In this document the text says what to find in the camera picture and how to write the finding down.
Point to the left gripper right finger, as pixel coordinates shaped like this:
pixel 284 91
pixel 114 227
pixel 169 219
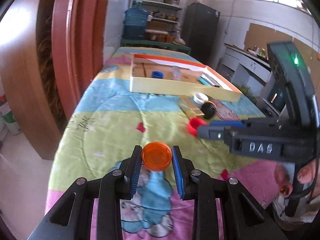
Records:
pixel 214 200

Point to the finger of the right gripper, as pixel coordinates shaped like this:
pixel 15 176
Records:
pixel 213 132
pixel 221 123

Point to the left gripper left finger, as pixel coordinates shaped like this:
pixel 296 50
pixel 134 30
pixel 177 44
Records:
pixel 71 216

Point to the black bottle cap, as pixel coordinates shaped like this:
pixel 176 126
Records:
pixel 208 109

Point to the red bottle cap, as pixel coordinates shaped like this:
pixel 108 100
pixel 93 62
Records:
pixel 194 124

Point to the white bottle cap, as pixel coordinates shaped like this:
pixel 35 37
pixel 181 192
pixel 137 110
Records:
pixel 200 98

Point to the gold rectangular box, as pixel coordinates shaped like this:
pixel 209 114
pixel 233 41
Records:
pixel 189 108

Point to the white Hello Kitty box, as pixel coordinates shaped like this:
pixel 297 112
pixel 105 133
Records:
pixel 210 80

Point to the teal rectangular box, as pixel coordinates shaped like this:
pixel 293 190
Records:
pixel 204 81

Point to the orange bottle cap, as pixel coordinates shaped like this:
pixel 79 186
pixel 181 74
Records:
pixel 156 156

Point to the clear floral plastic case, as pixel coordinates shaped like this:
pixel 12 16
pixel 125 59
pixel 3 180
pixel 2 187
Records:
pixel 176 73

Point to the blue bottle cap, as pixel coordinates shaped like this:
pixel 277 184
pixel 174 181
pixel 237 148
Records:
pixel 157 75

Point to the potted green plant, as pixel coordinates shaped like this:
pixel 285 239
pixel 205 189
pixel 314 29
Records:
pixel 247 93

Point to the dark green appliance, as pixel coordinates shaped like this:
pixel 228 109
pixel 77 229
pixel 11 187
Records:
pixel 276 98

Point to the white kitchen counter cabinet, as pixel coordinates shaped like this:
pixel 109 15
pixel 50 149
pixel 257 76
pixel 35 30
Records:
pixel 244 69

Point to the orange-rimmed cardboard tray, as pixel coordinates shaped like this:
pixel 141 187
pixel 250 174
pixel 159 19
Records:
pixel 167 76

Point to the plastic bag of food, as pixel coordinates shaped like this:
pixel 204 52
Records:
pixel 178 40

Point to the black refrigerator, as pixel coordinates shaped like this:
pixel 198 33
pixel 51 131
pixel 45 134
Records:
pixel 199 30

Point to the colourful cartoon quilt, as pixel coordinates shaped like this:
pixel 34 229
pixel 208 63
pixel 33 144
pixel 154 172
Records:
pixel 110 121

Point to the green bench table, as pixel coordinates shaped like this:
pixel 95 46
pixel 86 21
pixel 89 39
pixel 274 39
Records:
pixel 154 44

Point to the green metal shelf rack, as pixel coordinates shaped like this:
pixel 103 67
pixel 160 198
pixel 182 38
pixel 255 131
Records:
pixel 164 18

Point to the blue water jug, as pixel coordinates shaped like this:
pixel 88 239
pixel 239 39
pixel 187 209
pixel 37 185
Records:
pixel 135 22

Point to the red wooden door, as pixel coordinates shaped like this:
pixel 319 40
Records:
pixel 51 50

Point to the brown cardboard wall panel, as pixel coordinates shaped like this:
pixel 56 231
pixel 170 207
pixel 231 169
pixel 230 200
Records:
pixel 259 35

